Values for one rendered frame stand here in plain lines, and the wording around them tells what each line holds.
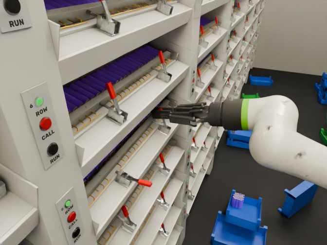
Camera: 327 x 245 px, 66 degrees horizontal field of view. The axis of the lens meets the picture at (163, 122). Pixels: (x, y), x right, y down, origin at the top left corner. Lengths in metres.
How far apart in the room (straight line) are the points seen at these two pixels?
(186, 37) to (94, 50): 0.53
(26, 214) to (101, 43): 0.29
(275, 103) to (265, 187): 1.47
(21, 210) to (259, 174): 1.98
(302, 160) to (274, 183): 1.58
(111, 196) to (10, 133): 0.37
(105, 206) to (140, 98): 0.28
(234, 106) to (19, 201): 0.55
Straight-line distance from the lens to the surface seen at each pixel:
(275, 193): 2.12
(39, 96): 0.36
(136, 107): 0.64
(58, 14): 0.48
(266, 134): 0.61
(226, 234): 1.78
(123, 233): 0.83
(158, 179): 0.97
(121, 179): 0.68
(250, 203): 1.96
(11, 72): 0.34
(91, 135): 0.53
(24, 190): 0.42
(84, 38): 0.47
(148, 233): 1.06
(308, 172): 0.65
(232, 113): 0.73
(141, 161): 0.76
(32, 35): 0.36
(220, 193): 2.00
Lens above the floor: 1.42
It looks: 31 degrees down
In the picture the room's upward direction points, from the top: straight up
